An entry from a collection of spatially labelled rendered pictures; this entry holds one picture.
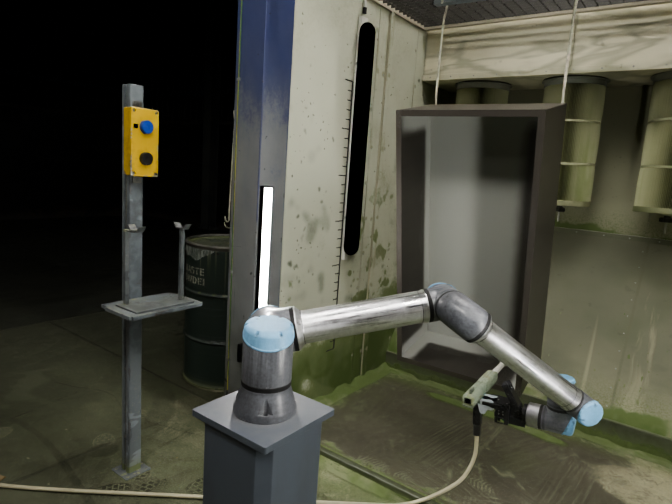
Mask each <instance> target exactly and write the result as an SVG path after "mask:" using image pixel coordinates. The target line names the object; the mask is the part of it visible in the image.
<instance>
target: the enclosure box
mask: <svg viewBox="0 0 672 504"><path fill-rule="evenodd" d="M566 107H567V103H532V104H440V105H426V106H419V107H413V108H407V109H401V110H396V226H397V294H401V293H407V292H413V291H419V290H421V289H426V288H428V287H429V286H431V285H432V284H435V283H446V284H449V285H452V286H453V287H455V288H456V289H457V290H458V291H460V292H461V293H463V294H464V295H465V296H467V297H468V298H470V299H471V300H472V301H474V302H475V303H476V304H478V305H479V306H480V307H482V308H483V309H484V310H486V311H487V312H488V313H489V314H490V315H491V316H492V322H493V323H495V324H496V325H497V326H498V327H500V328H501V329H502V330H504V331H505V332H506V333H507V334H509V335H510V336H511V337H513V338H514V339H515V340H516V341H518V342H519V343H520V344H522V345H523V346H524V347H525V348H527V349H528V350H529V351H531V352H532V353H533V354H534V355H536V356H537V357H538V358H540V359H541V354H542V344H543V334H544V324H545V314H546V304H547V295H548V285H549V275H550V265H551V255H552V245H553V235H554V225H555V216H556V206H557V196H558V186H559V176H560V166H561V156H562V146H563V137H564V127H565V117H566ZM397 360H400V361H403V362H406V363H410V364H413V365H416V366H419V367H423V368H426V369H429V370H433V371H436V372H439V373H443V374H446V375H449V376H453V377H456V378H459V379H463V380H466V381H469V382H473V383H476V382H477V380H478V379H479V378H480V377H481V376H482V375H483V374H484V373H485V372H486V371H488V370H491V371H492V370H493V369H494V368H495V367H496V366H497V365H498V364H499V363H500V361H499V360H498V359H497V358H495V357H494V356H493V355H491V354H490V353H489V352H487V351H486V350H485V349H484V348H482V347H481V346H480V345H478V344H477V343H476V342H474V343H468V342H467V341H465V340H464V339H463V338H461V337H460V336H459V335H457V334H456V333H455V332H453V331H452V330H451V329H450V328H449V327H447V326H446V325H445V324H444V323H443V322H441V321H435V322H429V323H426V322H425V323H419V324H413V325H408V326H402V327H397ZM497 380H498V381H497V382H496V383H495V384H494V385H493V386H492V387H491V388H492V389H496V390H499V391H502V392H504V390H503V388H502V386H501V385H502V383H503V382H504V381H507V380H510V381H511V383H512V385H513V387H514V389H515V391H516V393H517V395H518V396H519V397H521V395H522V393H523V391H524V389H525V388H526V386H527V384H528V382H527V381H526V380H524V379H523V378H522V377H520V376H519V375H518V374H517V373H515V372H514V371H513V370H511V369H510V368H509V367H507V366H505V367H503V368H502V369H501V370H500V372H499V373H498V379H497Z"/></svg>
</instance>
